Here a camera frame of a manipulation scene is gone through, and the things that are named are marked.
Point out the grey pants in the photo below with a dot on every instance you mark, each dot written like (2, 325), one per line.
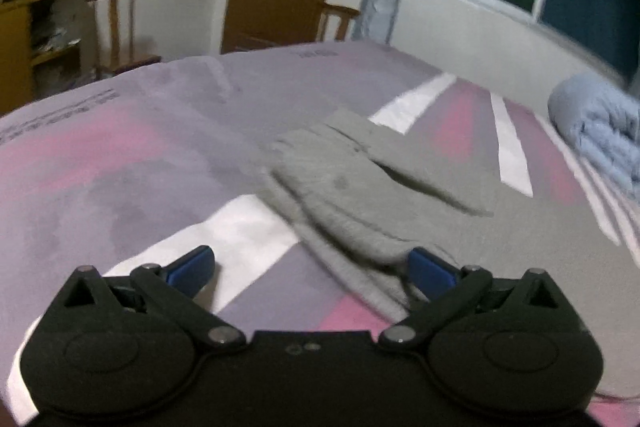
(360, 187)

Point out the wooden shelf cabinet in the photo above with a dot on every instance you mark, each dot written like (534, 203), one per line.
(30, 47)

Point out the bed with striped sheet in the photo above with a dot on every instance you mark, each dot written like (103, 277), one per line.
(125, 167)

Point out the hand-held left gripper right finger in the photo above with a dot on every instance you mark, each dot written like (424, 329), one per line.
(429, 265)

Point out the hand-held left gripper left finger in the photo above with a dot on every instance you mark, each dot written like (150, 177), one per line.
(191, 264)

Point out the wooden chair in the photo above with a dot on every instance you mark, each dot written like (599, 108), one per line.
(337, 22)
(120, 32)

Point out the folded light blue duvet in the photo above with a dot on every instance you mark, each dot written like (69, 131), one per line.
(600, 127)

